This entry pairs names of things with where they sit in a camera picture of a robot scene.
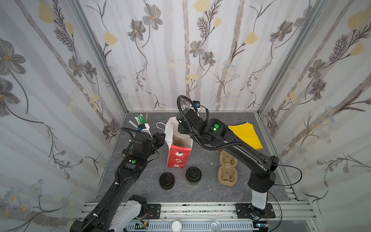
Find single pulp cup carrier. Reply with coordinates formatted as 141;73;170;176
173;136;186;148

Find red white paper bag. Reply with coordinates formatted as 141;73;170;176
156;117;193;168

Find black cup lid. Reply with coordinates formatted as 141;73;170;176
185;167;202;181

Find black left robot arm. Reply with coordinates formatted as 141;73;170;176
70;127;166;232

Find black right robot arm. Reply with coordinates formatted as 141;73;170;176
176;95;280;220

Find green wrapped straw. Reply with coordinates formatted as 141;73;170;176
138;114;146;124

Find stack of black cup lids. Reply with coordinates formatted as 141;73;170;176
159;172;175;190

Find yellow paper napkins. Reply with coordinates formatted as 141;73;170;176
229;123;263;150

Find stack of pulp cup carriers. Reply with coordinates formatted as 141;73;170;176
217;151;238;187

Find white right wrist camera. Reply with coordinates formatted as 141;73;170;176
193;101;200;110

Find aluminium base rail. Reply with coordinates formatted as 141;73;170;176
71;200;323;232

